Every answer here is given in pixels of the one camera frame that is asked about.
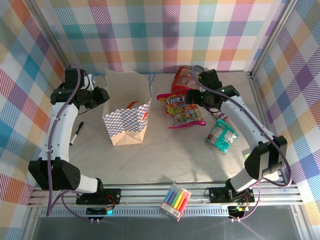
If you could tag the purple snack bag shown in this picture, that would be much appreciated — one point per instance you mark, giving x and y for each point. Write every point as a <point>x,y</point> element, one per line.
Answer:
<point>221,115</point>

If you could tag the teal snack bag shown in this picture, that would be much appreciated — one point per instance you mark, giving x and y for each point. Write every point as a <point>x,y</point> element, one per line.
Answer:
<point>221,136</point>

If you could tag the black left controller box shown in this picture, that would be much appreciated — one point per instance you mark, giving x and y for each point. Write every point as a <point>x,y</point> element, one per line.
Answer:
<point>96,211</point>

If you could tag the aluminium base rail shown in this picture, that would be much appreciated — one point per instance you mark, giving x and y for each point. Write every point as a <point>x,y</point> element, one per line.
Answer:
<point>145,195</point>

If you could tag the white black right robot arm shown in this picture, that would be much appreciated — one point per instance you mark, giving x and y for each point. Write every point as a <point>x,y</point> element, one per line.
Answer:
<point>242,117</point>

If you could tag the pink-edged fruit balls candy bag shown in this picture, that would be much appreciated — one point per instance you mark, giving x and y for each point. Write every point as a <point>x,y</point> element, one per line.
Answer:
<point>180,112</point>

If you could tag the red snack bag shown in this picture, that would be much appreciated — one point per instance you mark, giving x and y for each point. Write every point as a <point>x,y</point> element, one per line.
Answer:
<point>181,80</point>

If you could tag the black marker pen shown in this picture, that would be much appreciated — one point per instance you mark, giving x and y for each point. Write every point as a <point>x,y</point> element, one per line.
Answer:
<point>76,133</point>

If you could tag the aluminium right frame post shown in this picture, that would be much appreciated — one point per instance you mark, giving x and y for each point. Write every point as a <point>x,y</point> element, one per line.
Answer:
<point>272,37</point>

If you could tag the pack of coloured markers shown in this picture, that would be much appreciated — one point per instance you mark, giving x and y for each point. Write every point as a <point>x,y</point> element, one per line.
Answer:
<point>176,200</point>

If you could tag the aluminium side table rail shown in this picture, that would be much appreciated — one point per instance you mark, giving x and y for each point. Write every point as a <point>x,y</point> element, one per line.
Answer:
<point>262,100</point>

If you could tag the orange snack bag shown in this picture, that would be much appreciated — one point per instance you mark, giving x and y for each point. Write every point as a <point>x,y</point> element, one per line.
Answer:
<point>132,105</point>

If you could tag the black right controller box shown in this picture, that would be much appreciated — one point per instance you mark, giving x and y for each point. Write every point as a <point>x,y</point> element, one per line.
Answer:
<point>236,212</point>

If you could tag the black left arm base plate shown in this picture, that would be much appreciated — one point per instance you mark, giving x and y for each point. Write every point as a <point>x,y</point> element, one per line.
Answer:
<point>112,195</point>

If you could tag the green sticky note pad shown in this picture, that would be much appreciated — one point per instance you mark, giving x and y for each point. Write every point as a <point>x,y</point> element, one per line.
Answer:
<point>246,155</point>

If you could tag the aluminium left frame post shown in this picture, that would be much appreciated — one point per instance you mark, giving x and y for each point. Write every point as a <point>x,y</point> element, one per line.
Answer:
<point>53,37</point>

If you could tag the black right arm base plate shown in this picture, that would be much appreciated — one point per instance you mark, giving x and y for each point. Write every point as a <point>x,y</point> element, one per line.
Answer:
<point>217,195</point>

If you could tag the black controller box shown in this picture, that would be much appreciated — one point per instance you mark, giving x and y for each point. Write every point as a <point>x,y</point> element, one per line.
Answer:
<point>96,211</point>
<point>236,212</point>

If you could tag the aluminium frame post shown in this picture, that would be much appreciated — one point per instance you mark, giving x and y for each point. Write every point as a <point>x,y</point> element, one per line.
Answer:
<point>272,37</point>
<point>53,37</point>

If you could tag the blue checkered paper bag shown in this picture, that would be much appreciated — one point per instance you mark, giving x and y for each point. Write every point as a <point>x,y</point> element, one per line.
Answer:
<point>125,120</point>

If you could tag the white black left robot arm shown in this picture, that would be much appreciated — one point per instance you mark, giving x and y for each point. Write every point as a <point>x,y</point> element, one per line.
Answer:
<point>61,130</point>

